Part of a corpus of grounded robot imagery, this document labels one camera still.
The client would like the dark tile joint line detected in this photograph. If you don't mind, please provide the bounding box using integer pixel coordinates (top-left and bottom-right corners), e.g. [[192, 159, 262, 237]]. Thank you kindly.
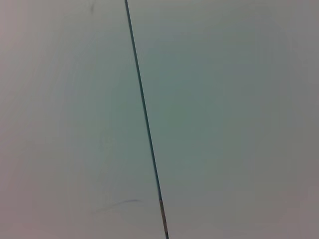
[[124, 0, 170, 239]]

